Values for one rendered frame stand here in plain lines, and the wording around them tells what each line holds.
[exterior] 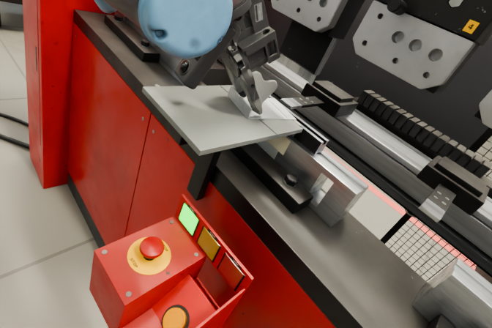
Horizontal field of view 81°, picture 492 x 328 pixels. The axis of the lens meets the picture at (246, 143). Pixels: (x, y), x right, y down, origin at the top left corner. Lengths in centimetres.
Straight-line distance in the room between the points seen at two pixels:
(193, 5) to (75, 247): 135
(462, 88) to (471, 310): 62
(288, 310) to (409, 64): 46
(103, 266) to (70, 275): 90
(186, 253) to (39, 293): 92
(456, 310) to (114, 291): 52
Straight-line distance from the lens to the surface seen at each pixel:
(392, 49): 50
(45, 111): 144
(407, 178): 80
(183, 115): 48
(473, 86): 103
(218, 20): 25
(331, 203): 60
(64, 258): 148
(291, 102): 69
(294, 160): 61
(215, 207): 64
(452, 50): 48
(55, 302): 139
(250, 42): 48
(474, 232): 81
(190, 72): 46
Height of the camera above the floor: 124
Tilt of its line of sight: 31 degrees down
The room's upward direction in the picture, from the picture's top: 24 degrees clockwise
